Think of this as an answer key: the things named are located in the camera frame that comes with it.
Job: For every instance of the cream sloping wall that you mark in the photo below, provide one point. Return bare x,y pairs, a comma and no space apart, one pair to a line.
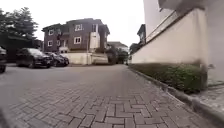
180,43

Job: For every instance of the group of dark trees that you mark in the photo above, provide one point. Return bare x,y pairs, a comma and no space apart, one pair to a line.
18,26

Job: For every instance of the dark car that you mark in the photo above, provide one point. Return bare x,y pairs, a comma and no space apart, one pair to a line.
60,60
33,57

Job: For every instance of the house with grey roof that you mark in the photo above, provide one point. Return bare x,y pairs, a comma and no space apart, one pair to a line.
116,45

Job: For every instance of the white building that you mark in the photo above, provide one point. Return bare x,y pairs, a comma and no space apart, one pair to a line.
216,40

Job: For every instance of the building with dark roof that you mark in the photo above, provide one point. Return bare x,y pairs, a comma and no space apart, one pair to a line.
141,35

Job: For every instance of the low white wall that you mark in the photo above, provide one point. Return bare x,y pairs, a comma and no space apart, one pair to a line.
80,58

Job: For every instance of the green bushes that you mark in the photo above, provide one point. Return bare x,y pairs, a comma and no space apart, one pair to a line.
118,56

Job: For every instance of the brown multi-storey building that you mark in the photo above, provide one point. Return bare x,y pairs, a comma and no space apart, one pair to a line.
76,33

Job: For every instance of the raised stone pavement with kerb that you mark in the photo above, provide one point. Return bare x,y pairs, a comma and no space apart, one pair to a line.
213,100

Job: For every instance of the low green hedge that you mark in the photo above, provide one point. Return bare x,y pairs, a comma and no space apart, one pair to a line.
176,76

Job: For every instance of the grey brick paved road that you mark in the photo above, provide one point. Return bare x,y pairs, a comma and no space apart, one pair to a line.
93,96

